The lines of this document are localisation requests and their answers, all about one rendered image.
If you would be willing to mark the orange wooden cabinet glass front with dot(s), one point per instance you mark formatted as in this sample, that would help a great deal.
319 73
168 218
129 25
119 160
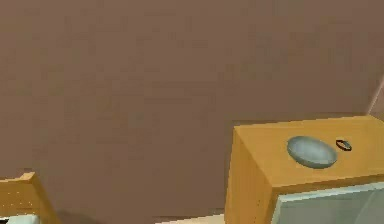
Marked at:
260 156

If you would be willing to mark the grey-blue bowl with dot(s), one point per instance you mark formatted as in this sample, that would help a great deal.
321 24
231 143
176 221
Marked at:
311 152

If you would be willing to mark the orange wooden furniture piece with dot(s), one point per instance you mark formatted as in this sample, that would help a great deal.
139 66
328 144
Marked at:
20 196

